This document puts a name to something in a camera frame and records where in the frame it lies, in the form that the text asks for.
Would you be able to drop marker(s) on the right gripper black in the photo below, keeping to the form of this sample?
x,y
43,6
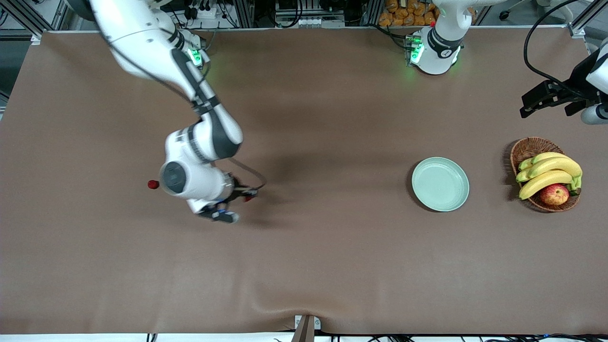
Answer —
x,y
239,191

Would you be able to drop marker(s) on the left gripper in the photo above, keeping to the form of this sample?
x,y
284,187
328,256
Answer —
x,y
576,79

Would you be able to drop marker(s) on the round red strawberry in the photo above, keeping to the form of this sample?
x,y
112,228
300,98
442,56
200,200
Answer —
x,y
153,184

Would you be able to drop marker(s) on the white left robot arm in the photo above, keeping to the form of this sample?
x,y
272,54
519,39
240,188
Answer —
x,y
434,52

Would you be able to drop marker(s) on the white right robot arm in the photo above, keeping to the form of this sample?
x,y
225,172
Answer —
x,y
137,42

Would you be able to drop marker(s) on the light green round plate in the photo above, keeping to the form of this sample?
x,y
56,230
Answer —
x,y
440,184

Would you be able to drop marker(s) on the brown wicker basket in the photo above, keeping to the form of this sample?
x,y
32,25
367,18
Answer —
x,y
529,148

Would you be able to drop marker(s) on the thin greenish yellow banana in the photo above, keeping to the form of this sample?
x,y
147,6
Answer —
x,y
546,156

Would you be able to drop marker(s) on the large yellow banana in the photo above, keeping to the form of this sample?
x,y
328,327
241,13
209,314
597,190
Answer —
x,y
555,165
541,183

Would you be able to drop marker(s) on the short greenish banana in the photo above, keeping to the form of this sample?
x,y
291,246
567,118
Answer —
x,y
522,175

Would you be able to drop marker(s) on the brown table mat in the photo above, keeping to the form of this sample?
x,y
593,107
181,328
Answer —
x,y
304,261

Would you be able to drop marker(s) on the red yellow apple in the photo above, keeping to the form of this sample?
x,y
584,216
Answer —
x,y
554,194

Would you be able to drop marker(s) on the bag of orange buns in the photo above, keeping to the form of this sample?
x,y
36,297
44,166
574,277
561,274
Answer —
x,y
403,12

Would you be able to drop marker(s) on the white terminal block row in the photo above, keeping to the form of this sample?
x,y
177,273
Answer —
x,y
313,21

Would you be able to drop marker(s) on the white power strip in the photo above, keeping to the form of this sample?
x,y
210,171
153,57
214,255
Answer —
x,y
206,12

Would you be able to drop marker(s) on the aluminium frame profile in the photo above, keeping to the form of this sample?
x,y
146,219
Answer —
x,y
26,21
583,21

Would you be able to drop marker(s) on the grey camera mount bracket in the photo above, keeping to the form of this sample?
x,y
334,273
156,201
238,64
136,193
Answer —
x,y
305,330

